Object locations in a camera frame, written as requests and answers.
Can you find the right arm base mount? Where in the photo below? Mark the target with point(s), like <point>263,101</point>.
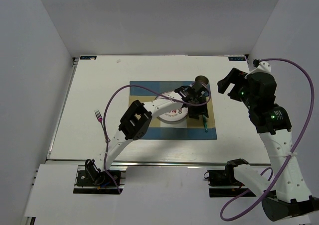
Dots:
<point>221,187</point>

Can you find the right blue corner label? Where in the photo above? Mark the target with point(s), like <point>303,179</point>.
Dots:
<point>236,58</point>

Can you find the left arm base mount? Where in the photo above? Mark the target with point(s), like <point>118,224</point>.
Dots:
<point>103,185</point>

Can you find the white plate red lettering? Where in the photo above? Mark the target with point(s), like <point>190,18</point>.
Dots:
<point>174,118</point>

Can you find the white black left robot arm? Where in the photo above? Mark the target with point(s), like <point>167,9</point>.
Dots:
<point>136,120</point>

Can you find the green handled table knife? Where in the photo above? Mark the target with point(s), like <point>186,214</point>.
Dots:
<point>205,123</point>

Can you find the blue corner label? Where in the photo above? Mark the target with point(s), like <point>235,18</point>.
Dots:
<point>88,57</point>
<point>236,58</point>

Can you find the iridescent metal fork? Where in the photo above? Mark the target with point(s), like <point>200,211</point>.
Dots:
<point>100,120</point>

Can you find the left blue corner label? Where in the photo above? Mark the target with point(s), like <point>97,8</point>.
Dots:
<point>88,57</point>

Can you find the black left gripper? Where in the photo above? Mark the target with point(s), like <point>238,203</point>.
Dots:
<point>202,109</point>

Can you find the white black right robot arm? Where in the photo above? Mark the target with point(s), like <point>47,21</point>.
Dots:
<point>287,195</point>

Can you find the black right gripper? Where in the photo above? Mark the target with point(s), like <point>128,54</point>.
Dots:
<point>236,76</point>

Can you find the metal cup white sleeve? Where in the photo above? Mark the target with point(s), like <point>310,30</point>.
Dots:
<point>203,80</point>

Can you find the blue beige checked placemat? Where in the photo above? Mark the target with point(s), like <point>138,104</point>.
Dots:
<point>195,128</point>

